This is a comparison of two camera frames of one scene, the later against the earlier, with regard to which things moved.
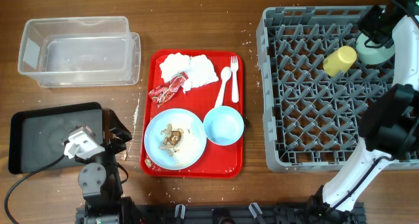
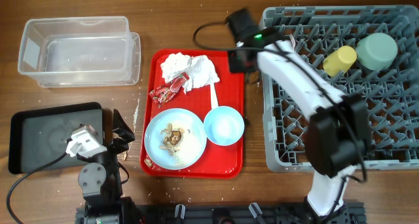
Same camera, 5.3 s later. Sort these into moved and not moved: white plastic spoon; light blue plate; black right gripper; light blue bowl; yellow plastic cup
Moved: black right gripper; white plastic spoon
Not moved: light blue plate; yellow plastic cup; light blue bowl
